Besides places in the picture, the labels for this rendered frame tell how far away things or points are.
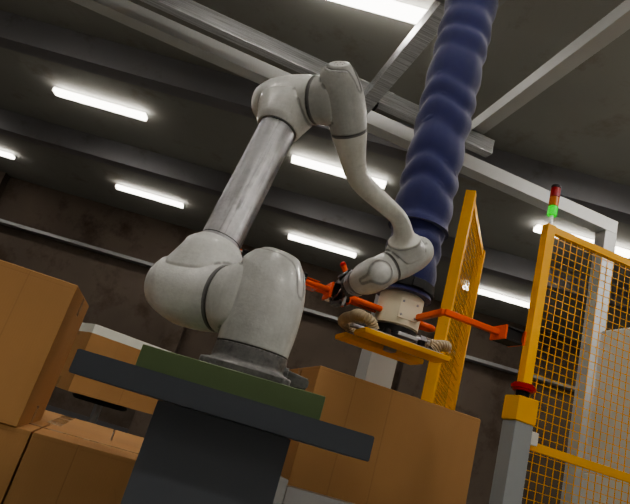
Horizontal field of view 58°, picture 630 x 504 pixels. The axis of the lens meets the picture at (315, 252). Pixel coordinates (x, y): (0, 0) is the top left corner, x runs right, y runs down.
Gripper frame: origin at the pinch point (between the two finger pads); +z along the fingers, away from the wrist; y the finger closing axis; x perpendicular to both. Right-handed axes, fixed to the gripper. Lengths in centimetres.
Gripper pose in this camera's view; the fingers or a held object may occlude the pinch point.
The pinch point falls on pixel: (333, 293)
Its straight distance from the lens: 206.9
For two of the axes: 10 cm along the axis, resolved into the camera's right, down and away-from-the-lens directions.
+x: 9.1, 3.5, 2.4
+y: -2.7, 9.1, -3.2
